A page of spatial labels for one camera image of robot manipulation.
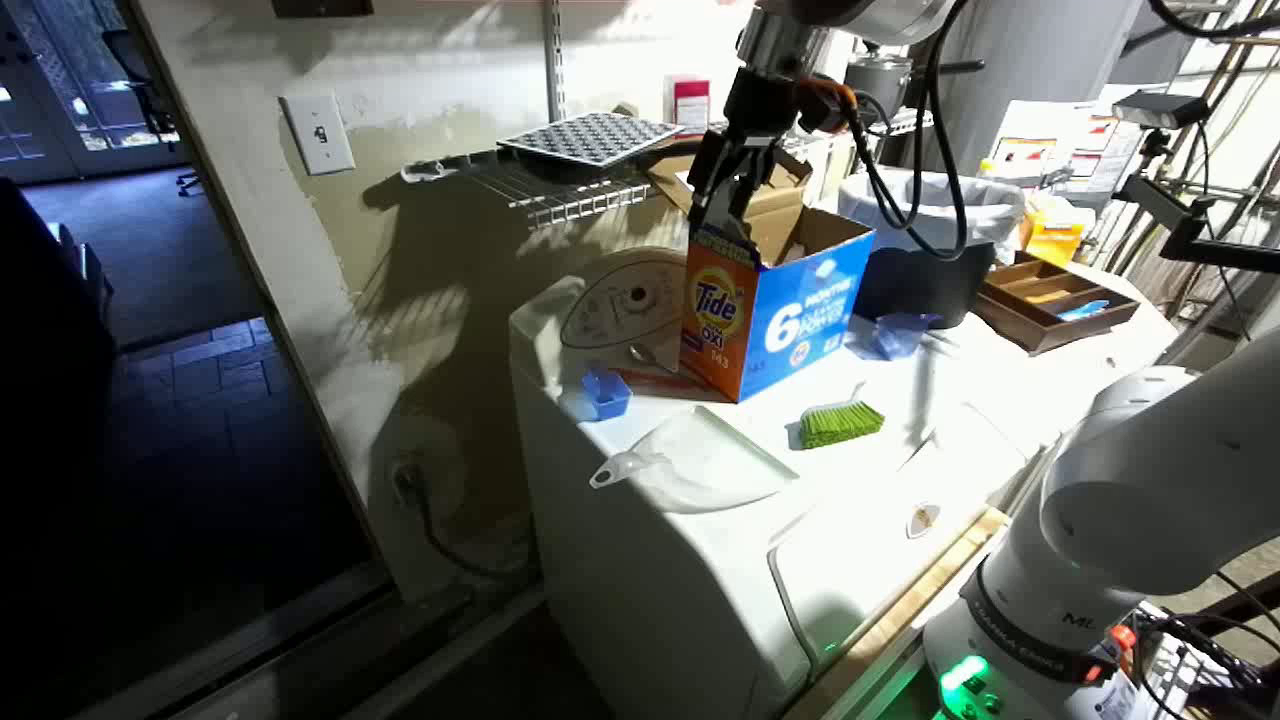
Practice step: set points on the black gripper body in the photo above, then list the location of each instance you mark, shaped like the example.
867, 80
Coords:
759, 113

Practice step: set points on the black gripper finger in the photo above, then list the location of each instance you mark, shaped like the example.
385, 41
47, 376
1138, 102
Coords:
703, 196
750, 218

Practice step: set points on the pink detergent package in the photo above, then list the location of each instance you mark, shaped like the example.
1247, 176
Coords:
690, 104

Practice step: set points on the grey metal kettle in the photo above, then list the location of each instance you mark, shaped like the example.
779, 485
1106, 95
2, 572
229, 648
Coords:
889, 80

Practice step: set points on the Tide detergent cardboard box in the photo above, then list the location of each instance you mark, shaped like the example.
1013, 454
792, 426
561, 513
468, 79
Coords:
759, 321

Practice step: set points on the trash bin with white bag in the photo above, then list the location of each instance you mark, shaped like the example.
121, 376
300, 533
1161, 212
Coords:
940, 258

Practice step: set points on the blue plastic scoop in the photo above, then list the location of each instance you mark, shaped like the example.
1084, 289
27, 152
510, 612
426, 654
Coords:
898, 336

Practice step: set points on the small blue plastic cup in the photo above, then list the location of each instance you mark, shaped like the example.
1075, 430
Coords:
603, 398

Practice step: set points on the clear plastic dustpan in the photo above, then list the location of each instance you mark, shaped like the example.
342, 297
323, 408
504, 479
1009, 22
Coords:
698, 463

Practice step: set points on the yellow box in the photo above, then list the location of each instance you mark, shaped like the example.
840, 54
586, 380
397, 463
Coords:
1054, 230

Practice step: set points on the wooden tray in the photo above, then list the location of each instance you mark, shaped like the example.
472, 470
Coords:
1043, 304

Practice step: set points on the white washing machine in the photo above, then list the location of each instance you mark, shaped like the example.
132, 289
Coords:
732, 612

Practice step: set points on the white wire shelf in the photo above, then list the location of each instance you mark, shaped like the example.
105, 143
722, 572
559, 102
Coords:
583, 167

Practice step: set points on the black camera on stand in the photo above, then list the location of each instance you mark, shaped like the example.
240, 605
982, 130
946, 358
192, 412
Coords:
1185, 221

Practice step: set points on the white wall outlet plate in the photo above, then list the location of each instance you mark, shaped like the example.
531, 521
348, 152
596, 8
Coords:
318, 132

